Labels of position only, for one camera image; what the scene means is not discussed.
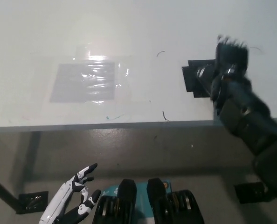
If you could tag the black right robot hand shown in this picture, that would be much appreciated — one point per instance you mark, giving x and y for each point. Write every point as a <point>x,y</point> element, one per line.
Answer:
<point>234,60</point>

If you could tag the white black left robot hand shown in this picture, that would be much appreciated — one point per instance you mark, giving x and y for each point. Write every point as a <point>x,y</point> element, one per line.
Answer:
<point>59,200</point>

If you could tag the black tape marked spot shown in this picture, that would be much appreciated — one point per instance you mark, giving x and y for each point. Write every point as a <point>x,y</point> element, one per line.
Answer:
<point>194,87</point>

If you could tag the black robot legs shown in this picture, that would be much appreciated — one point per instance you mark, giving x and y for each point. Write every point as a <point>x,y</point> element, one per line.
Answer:
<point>152,207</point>

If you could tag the black table leg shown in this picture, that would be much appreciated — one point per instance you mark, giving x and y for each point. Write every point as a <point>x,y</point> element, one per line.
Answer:
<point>3,193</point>

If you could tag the clear plastic film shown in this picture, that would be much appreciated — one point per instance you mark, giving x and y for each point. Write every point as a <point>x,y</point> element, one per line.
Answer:
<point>123,70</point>

